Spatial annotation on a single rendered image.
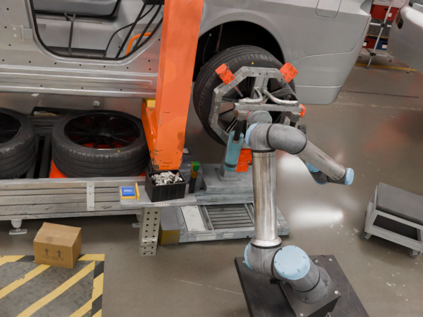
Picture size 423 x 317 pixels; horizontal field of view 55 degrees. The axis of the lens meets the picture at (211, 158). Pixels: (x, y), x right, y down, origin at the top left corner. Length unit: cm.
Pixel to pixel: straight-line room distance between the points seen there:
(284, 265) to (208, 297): 69
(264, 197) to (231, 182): 107
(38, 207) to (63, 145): 41
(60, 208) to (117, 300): 68
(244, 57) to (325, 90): 90
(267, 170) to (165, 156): 73
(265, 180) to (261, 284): 58
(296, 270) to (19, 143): 178
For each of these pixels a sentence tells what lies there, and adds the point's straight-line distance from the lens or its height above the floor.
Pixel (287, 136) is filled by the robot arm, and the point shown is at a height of 110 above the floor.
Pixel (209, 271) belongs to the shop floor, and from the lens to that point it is 259.
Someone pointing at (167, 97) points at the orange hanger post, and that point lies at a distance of 220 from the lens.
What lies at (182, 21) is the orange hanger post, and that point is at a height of 140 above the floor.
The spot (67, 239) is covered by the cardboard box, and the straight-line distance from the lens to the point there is 248.
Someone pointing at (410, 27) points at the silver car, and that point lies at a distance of 495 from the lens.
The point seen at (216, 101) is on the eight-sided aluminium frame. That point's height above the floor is 91.
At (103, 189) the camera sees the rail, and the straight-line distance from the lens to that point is 257.
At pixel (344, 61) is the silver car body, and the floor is 109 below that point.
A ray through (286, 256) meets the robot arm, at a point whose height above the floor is 61.
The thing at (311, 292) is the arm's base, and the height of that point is 45.
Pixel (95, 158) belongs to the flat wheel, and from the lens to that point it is 258.
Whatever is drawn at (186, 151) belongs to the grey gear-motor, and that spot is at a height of 43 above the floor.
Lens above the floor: 188
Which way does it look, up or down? 31 degrees down
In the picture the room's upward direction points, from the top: 11 degrees clockwise
